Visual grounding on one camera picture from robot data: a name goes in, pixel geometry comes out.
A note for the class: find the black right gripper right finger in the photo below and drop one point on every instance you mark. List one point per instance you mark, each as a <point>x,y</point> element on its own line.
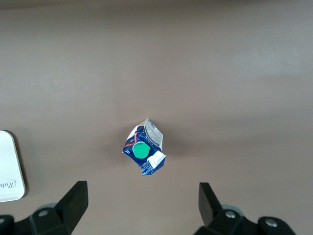
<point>207,203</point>

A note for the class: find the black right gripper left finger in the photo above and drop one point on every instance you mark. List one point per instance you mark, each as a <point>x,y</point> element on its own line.
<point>71,205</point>

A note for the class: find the blue white milk carton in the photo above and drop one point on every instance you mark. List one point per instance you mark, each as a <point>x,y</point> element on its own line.
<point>144,159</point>

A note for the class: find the cream rabbit print tray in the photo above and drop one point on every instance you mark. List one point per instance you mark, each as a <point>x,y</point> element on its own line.
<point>9,166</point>

